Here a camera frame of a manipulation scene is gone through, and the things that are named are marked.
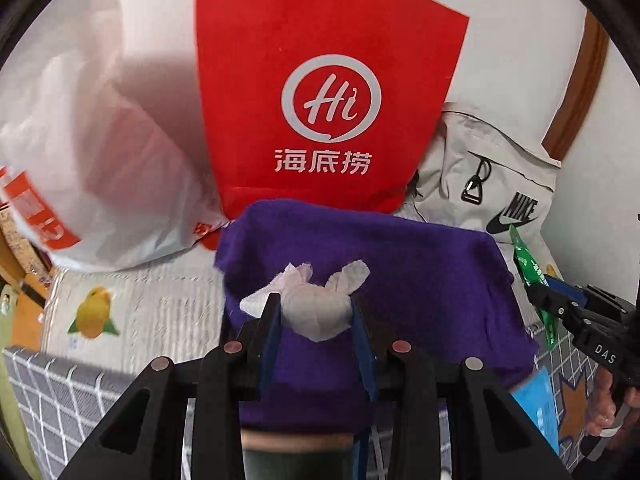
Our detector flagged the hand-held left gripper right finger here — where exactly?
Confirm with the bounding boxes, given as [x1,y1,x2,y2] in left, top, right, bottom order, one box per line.
[350,296,573,480]

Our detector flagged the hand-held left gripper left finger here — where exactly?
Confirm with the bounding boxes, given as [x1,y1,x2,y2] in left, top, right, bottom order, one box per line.
[57,291,283,480]

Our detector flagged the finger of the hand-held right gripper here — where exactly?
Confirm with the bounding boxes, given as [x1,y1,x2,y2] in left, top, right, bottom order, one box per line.
[544,274,590,309]
[527,284,577,329]

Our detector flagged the green plastic packet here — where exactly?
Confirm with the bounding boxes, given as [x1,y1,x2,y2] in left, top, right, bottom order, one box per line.
[509,225,561,352]

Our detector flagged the white tissue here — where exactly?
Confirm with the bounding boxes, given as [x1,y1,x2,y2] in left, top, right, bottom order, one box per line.
[240,259,371,343]

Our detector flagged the person's right hand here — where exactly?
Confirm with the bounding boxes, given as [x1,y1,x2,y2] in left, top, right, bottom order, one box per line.
[586,370,626,438]

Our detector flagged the purple towel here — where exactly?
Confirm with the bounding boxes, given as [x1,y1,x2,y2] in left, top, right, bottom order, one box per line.
[214,200,540,433]

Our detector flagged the blue tissue pack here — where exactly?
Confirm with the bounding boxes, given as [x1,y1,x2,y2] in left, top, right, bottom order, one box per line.
[510,367,561,456]

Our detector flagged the white fruit-print mat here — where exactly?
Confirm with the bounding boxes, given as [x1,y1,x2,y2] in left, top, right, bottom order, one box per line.
[40,245,231,376]

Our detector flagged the dark green tin box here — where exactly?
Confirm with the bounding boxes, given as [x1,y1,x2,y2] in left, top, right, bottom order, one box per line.
[242,427,353,480]

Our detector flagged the grey waist bag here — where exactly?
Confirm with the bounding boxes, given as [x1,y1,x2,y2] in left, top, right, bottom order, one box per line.
[400,101,563,256]

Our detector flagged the grey checked blanket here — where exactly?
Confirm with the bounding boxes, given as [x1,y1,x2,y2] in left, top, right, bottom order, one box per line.
[2,320,616,480]

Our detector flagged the white plastic shopping bag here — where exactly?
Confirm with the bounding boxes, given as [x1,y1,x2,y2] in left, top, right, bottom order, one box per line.
[0,0,236,273]

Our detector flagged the brown cardboard box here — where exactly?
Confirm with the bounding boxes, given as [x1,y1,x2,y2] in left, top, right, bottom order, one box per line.
[0,220,51,306]

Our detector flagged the red paper bag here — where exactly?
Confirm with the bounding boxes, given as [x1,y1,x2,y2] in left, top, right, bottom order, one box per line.
[194,0,471,216]

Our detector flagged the wooden door frame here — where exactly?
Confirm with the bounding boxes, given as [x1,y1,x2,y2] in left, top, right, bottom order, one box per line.
[542,10,610,161]

